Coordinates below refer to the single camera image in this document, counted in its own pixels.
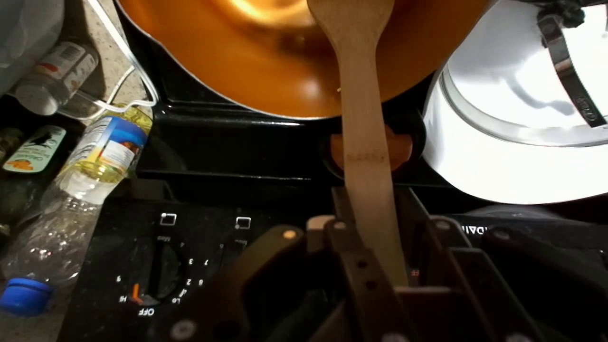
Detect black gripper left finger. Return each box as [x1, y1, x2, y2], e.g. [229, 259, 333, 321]
[208, 215, 423, 342]

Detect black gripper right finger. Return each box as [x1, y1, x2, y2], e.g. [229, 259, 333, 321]
[396, 186, 548, 342]

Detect long wooden spatula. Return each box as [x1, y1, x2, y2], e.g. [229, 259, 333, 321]
[307, 0, 411, 291]

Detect large white bowl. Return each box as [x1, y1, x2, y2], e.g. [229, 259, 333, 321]
[421, 0, 608, 205]

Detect black kitchen stove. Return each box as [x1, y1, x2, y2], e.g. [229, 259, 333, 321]
[0, 93, 608, 342]

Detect clear bottle blue cap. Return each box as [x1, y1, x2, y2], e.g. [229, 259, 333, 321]
[0, 103, 158, 319]

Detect dark glass bottle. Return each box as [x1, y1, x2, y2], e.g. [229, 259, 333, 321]
[0, 122, 69, 186]

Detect bottle with white label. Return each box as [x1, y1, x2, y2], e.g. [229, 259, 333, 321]
[12, 40, 101, 120]

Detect dark pot orange handles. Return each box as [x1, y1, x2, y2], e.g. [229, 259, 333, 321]
[117, 0, 497, 175]

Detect white power cable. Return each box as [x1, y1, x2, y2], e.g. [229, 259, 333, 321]
[82, 0, 160, 120]

